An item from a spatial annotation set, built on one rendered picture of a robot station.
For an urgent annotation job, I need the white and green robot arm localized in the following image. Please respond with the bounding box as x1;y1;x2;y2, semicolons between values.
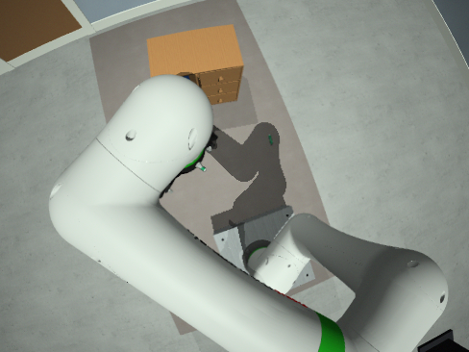
49;74;448;352

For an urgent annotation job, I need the small wooden chest of drawers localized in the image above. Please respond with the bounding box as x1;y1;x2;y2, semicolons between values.
147;24;244;101

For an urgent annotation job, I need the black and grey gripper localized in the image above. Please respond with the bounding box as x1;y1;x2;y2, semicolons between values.
160;132;218;199

